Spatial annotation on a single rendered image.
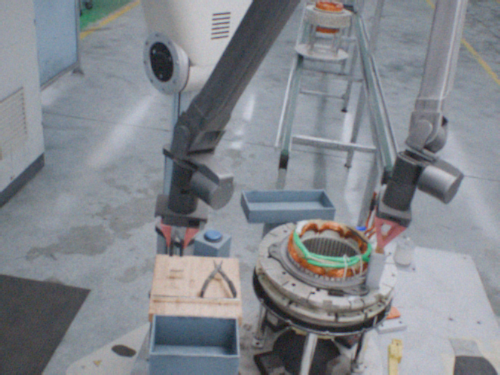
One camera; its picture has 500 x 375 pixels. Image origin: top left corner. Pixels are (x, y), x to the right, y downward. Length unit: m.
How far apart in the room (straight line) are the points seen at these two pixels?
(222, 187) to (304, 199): 0.71
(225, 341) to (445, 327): 0.76
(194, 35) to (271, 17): 0.48
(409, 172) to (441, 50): 0.24
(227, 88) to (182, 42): 0.42
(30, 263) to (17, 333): 0.52
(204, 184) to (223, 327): 0.33
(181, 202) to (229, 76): 0.27
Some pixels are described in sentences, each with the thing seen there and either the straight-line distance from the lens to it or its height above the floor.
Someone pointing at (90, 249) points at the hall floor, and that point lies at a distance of 3.17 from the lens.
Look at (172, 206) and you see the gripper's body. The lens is 1.07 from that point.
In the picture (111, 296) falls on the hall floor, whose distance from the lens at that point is 2.86.
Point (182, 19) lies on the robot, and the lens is 1.31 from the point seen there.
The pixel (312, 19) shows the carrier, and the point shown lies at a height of 1.04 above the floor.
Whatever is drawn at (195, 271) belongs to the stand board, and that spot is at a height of 1.07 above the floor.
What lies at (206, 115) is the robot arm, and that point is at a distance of 0.96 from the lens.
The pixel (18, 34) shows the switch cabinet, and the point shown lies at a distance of 3.52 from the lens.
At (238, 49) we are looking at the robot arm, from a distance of 0.91.
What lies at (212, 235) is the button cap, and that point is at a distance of 1.43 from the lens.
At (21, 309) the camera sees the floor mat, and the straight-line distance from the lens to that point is 2.82.
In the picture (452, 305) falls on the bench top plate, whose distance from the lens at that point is 1.84.
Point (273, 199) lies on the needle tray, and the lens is 1.63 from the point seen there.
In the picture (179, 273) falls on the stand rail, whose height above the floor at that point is 1.08.
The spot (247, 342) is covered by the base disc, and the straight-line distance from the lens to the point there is 1.50.
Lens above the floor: 1.84
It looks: 29 degrees down
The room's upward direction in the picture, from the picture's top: 7 degrees clockwise
